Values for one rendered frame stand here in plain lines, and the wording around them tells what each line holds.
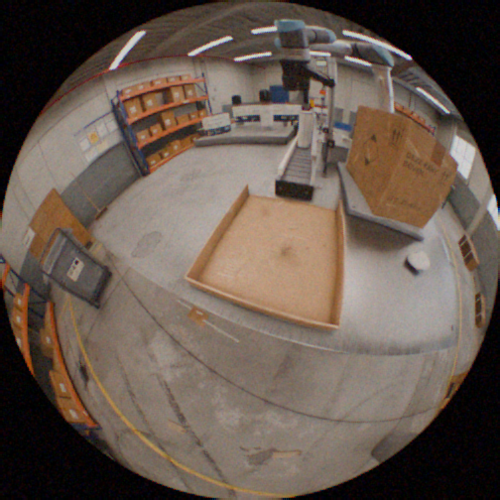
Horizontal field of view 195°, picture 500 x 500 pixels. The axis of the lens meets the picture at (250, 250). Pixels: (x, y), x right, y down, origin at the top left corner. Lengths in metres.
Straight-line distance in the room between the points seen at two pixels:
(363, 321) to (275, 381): 0.89
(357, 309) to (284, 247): 0.19
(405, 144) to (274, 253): 0.38
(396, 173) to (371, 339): 0.34
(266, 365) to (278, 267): 0.89
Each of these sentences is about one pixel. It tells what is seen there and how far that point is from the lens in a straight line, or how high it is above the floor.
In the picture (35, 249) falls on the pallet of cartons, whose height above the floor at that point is 1.01.
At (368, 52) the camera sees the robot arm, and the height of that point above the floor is 1.45.
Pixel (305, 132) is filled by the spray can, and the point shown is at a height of 0.95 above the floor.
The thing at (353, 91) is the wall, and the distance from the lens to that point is 8.83.
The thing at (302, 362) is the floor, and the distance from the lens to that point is 1.12.
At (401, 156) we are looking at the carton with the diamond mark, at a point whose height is 1.03.
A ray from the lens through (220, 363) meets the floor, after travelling 1.13.
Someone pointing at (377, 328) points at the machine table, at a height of 0.83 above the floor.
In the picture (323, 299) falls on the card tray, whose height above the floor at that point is 0.83.
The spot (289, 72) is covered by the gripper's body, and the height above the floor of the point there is 1.18.
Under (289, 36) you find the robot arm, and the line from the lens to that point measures 0.51.
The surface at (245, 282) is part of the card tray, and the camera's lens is 0.26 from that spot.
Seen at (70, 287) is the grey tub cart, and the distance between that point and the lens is 1.94.
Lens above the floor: 1.08
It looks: 55 degrees down
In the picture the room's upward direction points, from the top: 10 degrees counter-clockwise
